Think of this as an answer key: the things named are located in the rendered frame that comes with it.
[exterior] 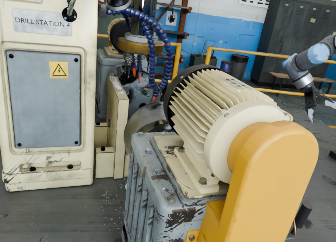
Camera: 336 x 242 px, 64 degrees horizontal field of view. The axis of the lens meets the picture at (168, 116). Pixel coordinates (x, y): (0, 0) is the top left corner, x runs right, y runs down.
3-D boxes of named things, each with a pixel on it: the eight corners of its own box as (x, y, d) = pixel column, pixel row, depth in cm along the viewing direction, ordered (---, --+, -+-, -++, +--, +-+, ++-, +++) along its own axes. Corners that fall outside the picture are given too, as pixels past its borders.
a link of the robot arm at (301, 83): (308, 75, 134) (290, 85, 140) (313, 83, 134) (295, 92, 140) (311, 71, 140) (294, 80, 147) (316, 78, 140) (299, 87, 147)
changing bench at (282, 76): (322, 97, 601) (329, 79, 584) (332, 102, 571) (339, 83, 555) (263, 91, 581) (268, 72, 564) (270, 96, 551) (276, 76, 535)
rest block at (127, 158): (123, 178, 111) (125, 153, 106) (120, 168, 117) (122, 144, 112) (137, 176, 113) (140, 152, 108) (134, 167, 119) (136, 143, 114)
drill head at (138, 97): (110, 124, 129) (112, 73, 119) (102, 95, 164) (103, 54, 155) (160, 123, 137) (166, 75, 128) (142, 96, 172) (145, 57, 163)
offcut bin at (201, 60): (208, 77, 631) (215, 42, 600) (214, 83, 589) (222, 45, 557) (187, 75, 622) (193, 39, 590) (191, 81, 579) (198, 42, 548)
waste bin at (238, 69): (239, 80, 648) (245, 55, 625) (245, 85, 613) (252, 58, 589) (223, 78, 641) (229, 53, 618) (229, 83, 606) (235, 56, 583)
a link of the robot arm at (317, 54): (325, 38, 127) (304, 50, 138) (311, 47, 122) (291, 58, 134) (336, 54, 127) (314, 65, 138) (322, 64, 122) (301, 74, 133)
